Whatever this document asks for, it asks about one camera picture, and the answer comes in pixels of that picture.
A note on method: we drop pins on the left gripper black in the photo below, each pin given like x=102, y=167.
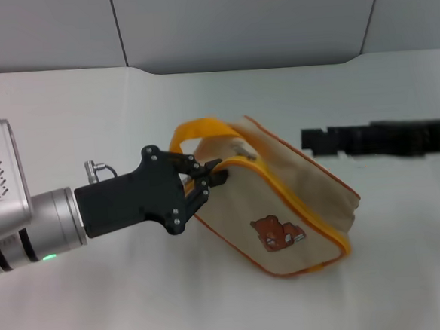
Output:
x=132, y=201

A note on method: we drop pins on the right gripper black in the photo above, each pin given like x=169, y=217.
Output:
x=410, y=138

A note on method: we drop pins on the beige food bag orange trim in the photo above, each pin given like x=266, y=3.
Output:
x=282, y=191

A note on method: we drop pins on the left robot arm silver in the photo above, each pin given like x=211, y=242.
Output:
x=58, y=221

